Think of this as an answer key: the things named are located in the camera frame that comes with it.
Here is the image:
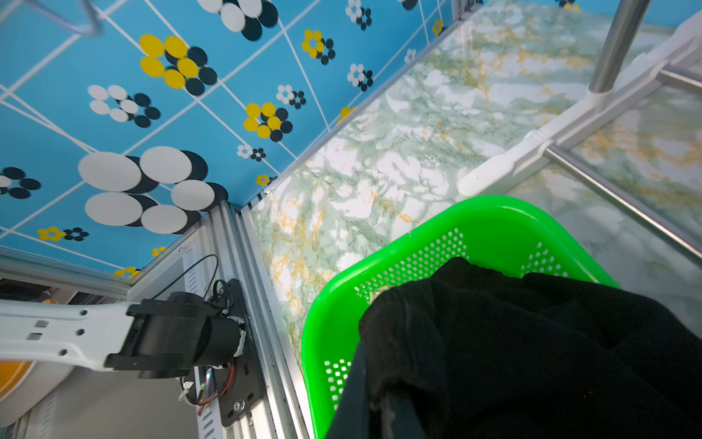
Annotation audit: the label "white metal clothes rack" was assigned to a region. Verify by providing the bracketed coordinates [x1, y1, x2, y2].
[458, 1, 701, 264]

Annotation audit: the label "black shorts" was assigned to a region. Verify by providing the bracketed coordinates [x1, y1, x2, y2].
[327, 257, 701, 438]

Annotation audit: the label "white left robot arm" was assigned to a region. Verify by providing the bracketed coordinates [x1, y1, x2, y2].
[1, 292, 246, 379]

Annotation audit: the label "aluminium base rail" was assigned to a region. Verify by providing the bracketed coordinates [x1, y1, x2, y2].
[1, 205, 313, 438]

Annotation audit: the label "green plastic basket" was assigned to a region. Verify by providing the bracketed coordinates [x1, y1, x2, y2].
[301, 196, 617, 438]

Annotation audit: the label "light blue wire hanger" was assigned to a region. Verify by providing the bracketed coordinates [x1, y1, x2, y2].
[24, 0, 102, 38]

